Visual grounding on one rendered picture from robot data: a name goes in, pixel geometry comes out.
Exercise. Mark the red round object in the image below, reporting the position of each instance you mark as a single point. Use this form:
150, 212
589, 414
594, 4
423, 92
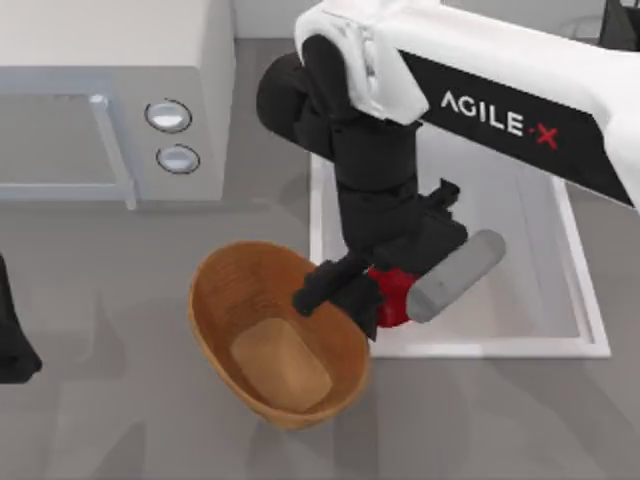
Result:
397, 300

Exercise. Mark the pale grey rounded box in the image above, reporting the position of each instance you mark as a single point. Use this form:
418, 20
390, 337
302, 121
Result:
455, 275

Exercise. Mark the brown bread loaf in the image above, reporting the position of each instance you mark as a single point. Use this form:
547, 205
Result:
285, 365

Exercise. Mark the brown woven basket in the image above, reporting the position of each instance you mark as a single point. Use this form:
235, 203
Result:
220, 300

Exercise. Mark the white sink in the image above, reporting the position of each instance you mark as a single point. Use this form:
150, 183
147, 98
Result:
540, 280

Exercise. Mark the small microwave knob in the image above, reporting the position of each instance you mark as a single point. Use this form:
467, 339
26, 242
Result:
178, 159

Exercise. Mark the large microwave knob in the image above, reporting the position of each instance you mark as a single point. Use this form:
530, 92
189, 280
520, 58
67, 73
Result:
168, 115

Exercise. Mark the pale microwave oven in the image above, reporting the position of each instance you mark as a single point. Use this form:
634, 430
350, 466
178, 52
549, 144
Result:
210, 50

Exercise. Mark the black object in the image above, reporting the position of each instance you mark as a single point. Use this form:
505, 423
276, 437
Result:
622, 25

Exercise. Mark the microwave glass door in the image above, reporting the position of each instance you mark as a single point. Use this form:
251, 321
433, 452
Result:
50, 130

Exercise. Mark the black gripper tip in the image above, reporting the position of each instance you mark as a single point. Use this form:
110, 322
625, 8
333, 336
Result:
12, 330

